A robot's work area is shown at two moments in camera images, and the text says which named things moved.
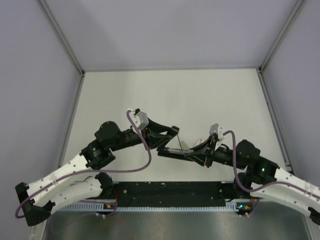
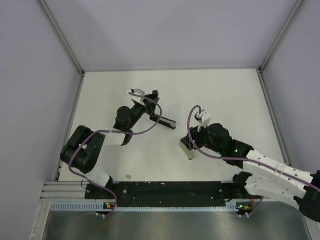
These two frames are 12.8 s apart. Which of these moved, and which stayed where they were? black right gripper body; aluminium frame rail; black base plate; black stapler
Moved: black stapler; black right gripper body
Stayed: black base plate; aluminium frame rail
